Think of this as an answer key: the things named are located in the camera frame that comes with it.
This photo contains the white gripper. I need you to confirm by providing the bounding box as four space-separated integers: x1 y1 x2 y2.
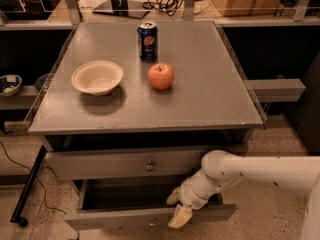
166 177 214 229

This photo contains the grey drawer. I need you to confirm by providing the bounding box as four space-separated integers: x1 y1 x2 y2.
63 175 238 232
45 144 249 181

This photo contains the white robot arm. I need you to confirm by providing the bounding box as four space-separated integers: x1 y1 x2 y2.
167 150 320 240

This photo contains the grey drawer cabinet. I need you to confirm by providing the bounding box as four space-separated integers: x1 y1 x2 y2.
27 19 264 224

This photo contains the grey top drawer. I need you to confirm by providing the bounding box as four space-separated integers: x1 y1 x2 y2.
45 144 249 181

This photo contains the red apple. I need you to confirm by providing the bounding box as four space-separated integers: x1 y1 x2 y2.
148 63 174 91

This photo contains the beige paper bowl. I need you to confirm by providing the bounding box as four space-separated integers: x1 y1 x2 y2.
71 60 124 96

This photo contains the black bar on floor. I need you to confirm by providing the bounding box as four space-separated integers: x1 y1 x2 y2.
10 146 46 228

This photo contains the blue pepsi can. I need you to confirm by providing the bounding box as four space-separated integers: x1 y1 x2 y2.
137 21 158 61

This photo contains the dark plate on shelf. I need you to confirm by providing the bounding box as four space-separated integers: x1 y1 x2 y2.
34 73 54 91

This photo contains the small bowl with items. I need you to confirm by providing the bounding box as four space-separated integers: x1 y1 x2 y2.
0 75 22 97

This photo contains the black monitor stand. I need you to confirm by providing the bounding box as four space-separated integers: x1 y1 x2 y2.
93 0 150 19

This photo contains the black floor cable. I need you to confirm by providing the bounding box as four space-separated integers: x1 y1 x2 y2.
0 141 80 240

